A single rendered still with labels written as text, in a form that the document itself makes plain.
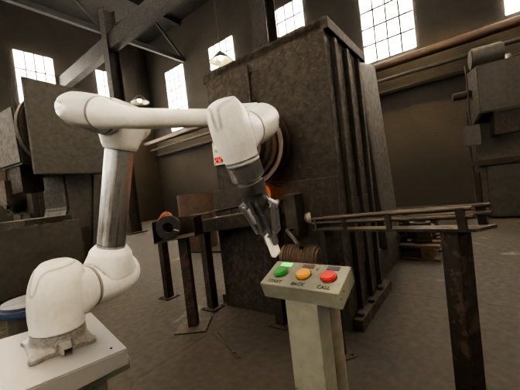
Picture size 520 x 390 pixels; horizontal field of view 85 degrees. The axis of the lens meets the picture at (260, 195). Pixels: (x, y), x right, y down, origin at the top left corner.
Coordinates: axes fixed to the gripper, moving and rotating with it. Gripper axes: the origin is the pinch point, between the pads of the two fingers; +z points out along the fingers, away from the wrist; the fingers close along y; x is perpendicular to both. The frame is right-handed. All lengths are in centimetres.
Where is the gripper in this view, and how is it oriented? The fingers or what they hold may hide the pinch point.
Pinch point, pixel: (272, 244)
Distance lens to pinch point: 82.4
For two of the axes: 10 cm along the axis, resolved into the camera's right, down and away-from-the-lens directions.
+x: -5.2, 4.3, -7.4
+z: 3.2, 9.0, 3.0
